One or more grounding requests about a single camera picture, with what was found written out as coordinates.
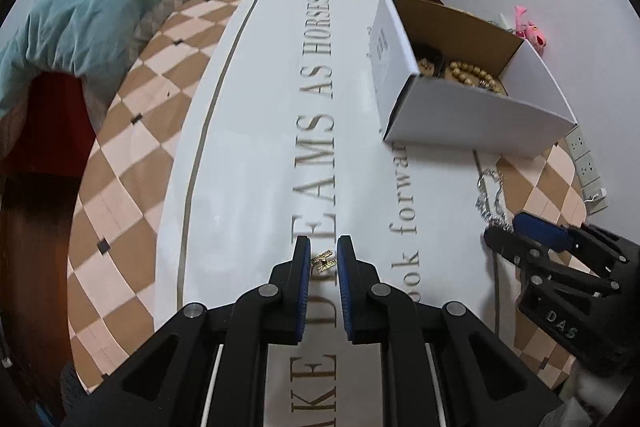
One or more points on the white cardboard box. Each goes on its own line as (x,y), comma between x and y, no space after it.
(493,93)

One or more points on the pink panther plush toy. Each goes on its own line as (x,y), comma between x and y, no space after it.
(529,31)

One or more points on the white power strip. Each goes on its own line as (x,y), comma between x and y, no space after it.
(594,193)

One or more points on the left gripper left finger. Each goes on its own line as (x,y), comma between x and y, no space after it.
(206,366)

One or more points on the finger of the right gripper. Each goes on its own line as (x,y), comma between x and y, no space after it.
(516,248)
(541,231)

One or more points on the printed checkered table mat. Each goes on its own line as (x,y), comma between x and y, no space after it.
(245,124)

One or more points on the gold H earring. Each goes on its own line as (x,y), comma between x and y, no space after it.
(323,262)

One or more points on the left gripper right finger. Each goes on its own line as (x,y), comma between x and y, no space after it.
(440,366)

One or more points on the black smartwatch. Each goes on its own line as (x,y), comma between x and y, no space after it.
(427,56)

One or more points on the teal blue duvet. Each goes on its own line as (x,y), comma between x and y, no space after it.
(55,37)

